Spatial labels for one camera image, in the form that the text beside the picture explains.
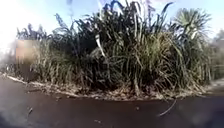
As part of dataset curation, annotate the clump of flax bushes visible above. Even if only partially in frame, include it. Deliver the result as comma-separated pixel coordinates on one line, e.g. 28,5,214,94
14,0,214,98

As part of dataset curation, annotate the dry leaf litter strip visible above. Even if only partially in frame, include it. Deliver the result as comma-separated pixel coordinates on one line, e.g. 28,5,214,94
0,73,224,103

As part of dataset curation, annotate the dark asphalt path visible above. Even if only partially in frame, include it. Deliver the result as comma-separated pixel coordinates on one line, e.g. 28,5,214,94
0,74,224,128

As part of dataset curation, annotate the cabbage tree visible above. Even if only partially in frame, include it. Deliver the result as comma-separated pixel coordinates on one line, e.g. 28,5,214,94
173,7,213,41

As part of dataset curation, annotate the green bush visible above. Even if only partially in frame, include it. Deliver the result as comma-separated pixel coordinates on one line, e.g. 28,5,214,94
209,29,224,81

